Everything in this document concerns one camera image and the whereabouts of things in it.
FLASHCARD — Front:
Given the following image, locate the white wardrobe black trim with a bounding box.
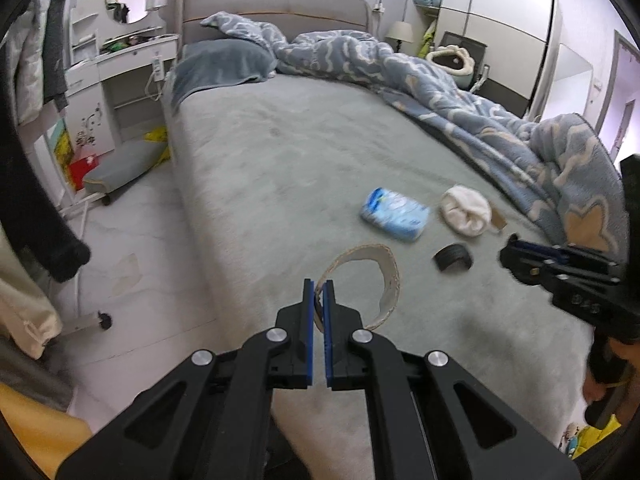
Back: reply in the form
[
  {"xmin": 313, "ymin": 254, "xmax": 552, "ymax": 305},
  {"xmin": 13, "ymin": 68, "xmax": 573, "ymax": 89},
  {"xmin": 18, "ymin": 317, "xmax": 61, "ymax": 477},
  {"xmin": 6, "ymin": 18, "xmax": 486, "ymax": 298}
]
[{"xmin": 412, "ymin": 0, "xmax": 558, "ymax": 121}]

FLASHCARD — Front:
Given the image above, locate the blue tissue packet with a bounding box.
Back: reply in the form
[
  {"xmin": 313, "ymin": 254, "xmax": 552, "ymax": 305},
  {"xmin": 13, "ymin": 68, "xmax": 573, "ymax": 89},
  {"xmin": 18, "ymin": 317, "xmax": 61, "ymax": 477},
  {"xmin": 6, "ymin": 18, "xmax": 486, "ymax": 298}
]
[{"xmin": 360, "ymin": 187, "xmax": 431, "ymax": 243}]

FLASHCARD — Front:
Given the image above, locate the person's right hand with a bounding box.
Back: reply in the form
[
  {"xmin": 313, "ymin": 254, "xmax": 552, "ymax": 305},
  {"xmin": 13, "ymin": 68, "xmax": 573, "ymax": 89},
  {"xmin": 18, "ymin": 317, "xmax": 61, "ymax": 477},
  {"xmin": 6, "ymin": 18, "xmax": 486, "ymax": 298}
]
[{"xmin": 582, "ymin": 337, "xmax": 640, "ymax": 411}]

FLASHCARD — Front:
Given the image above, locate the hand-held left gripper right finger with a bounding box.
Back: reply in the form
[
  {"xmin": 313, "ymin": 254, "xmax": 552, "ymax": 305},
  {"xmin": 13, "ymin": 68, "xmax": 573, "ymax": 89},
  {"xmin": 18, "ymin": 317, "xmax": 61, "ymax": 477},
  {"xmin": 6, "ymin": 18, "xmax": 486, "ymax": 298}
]
[{"xmin": 322, "ymin": 280, "xmax": 583, "ymax": 480}]

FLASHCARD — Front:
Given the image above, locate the yellow framed picture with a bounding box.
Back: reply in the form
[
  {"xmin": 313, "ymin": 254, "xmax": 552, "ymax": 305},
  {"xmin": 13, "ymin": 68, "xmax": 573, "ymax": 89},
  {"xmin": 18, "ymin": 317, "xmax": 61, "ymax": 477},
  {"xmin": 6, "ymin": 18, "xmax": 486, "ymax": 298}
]
[{"xmin": 50, "ymin": 120, "xmax": 73, "ymax": 171}]

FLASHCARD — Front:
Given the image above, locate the black long garment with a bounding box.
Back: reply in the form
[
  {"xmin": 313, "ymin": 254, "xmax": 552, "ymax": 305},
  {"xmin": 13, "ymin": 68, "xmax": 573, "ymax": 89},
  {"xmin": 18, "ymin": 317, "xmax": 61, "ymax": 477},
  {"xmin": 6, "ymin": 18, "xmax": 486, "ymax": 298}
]
[{"xmin": 0, "ymin": 0, "xmax": 93, "ymax": 283}]

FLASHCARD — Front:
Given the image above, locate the small black plastic object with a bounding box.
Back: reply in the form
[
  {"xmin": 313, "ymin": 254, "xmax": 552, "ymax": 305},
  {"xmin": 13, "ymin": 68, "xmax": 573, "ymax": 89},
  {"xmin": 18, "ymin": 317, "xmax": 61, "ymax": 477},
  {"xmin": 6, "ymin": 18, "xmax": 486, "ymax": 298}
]
[{"xmin": 433, "ymin": 242, "xmax": 473, "ymax": 273}]

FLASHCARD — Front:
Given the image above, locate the cream plush pet bed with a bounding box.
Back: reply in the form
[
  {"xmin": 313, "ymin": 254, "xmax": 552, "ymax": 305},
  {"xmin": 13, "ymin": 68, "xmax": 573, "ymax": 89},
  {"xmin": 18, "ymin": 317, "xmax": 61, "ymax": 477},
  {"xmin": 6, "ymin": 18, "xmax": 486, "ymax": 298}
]
[{"xmin": 425, "ymin": 44, "xmax": 476, "ymax": 86}]

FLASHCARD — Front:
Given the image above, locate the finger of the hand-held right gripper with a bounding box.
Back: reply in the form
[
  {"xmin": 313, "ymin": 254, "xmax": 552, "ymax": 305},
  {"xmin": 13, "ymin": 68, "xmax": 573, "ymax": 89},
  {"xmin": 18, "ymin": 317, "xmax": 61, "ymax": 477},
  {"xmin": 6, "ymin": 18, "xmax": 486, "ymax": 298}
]
[
  {"xmin": 507, "ymin": 232, "xmax": 621, "ymax": 267},
  {"xmin": 499, "ymin": 245, "xmax": 568, "ymax": 292}
]

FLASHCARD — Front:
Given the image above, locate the blue patterned comforter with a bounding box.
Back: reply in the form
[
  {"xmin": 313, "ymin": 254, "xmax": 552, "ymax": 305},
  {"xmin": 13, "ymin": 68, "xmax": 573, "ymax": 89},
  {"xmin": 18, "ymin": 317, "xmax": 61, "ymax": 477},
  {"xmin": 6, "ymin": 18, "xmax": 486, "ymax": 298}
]
[{"xmin": 200, "ymin": 10, "xmax": 631, "ymax": 261}]

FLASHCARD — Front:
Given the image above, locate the grey curtain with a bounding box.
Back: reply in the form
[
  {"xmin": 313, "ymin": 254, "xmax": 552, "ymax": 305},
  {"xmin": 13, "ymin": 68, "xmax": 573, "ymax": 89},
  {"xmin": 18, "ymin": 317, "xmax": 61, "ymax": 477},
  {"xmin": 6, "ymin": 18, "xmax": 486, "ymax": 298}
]
[{"xmin": 0, "ymin": 335, "xmax": 76, "ymax": 411}]

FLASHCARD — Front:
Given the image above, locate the white cloth ball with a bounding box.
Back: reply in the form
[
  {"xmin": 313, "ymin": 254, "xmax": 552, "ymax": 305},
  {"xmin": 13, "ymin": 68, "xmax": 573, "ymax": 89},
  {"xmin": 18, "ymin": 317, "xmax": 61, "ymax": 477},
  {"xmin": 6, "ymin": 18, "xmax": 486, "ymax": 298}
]
[{"xmin": 439, "ymin": 185, "xmax": 493, "ymax": 237}]

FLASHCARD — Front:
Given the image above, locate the dark grey knit vest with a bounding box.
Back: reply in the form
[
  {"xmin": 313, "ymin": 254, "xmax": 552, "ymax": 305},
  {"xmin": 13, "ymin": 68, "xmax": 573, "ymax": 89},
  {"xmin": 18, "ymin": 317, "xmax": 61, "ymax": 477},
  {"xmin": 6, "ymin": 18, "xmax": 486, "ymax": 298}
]
[{"xmin": 42, "ymin": 0, "xmax": 71, "ymax": 111}]

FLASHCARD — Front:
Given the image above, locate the yellow curtain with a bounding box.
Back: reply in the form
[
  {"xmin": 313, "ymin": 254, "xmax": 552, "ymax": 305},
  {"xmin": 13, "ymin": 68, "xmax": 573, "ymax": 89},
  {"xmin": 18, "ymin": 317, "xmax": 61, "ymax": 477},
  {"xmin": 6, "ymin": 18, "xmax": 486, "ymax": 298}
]
[{"xmin": 0, "ymin": 382, "xmax": 93, "ymax": 480}]

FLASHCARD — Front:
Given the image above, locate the grey upholstered bed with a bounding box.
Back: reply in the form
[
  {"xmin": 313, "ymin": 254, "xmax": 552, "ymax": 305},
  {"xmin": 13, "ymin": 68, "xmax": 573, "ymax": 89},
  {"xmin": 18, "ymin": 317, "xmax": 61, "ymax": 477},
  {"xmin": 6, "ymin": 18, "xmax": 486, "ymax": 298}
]
[{"xmin": 162, "ymin": 0, "xmax": 626, "ymax": 480}]

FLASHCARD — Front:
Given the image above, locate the white shade bedside lamp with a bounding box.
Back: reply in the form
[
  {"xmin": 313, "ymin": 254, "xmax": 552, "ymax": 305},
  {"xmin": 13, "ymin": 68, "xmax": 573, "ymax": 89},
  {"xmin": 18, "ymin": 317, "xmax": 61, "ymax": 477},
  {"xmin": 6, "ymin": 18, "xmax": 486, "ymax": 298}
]
[{"xmin": 387, "ymin": 21, "xmax": 415, "ymax": 53}]

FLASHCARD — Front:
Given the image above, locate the grey blue pillow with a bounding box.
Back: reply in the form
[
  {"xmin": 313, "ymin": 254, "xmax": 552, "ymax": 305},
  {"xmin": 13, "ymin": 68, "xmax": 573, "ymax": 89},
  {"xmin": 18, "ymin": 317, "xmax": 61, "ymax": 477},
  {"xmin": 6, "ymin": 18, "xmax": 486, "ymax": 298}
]
[{"xmin": 170, "ymin": 39, "xmax": 278, "ymax": 108}]

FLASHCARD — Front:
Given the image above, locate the white dressing table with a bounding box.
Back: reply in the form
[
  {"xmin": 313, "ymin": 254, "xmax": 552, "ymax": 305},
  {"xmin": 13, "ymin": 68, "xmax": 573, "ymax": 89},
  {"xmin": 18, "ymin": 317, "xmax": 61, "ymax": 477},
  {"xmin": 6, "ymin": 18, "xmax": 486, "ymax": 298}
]
[{"xmin": 62, "ymin": 0, "xmax": 181, "ymax": 161}]

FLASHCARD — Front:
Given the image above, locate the black office chair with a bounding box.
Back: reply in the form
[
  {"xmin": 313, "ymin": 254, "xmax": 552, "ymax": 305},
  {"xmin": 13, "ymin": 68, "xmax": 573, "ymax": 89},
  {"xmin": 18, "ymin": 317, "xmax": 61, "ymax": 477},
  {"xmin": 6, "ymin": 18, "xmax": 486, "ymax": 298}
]
[{"xmin": 435, "ymin": 31, "xmax": 493, "ymax": 93}]

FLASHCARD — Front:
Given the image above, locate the white puffer vest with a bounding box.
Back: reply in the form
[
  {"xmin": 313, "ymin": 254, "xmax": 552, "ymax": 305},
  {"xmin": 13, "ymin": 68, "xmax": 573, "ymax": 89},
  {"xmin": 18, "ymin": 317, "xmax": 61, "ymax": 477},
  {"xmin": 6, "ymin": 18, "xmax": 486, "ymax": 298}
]
[{"xmin": 12, "ymin": 0, "xmax": 48, "ymax": 126}]

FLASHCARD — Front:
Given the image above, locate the yellow plastic bag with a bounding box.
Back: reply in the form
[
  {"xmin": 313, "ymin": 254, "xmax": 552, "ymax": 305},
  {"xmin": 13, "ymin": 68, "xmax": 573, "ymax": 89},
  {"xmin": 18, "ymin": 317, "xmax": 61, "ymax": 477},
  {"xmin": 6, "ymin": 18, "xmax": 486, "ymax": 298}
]
[{"xmin": 144, "ymin": 127, "xmax": 171, "ymax": 166}]

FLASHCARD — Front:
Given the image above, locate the beige long coat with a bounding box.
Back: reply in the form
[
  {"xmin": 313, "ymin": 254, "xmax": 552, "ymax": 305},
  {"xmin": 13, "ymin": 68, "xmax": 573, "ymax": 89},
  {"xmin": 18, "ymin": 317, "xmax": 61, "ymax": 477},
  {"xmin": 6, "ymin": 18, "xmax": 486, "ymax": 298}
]
[{"xmin": 0, "ymin": 225, "xmax": 63, "ymax": 361}]

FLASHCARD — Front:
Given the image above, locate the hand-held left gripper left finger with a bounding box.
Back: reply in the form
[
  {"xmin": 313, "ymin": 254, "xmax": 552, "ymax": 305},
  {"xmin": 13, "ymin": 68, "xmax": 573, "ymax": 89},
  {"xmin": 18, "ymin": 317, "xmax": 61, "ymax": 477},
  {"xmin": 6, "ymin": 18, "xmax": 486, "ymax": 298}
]
[{"xmin": 55, "ymin": 277, "xmax": 316, "ymax": 480}]

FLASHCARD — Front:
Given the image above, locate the grey cushioned wheeled stool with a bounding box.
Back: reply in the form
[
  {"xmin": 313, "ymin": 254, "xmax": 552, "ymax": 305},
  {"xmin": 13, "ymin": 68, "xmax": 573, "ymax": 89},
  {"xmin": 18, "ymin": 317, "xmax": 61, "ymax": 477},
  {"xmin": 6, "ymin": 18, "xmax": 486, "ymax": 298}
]
[{"xmin": 82, "ymin": 140, "xmax": 171, "ymax": 206}]

